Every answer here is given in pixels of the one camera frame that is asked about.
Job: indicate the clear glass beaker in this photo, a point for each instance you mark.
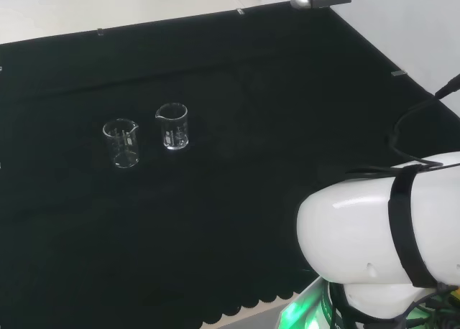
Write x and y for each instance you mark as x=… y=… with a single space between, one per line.
x=172 y=135
x=122 y=149

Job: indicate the black cloth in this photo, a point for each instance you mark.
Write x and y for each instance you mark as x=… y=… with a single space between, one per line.
x=215 y=217

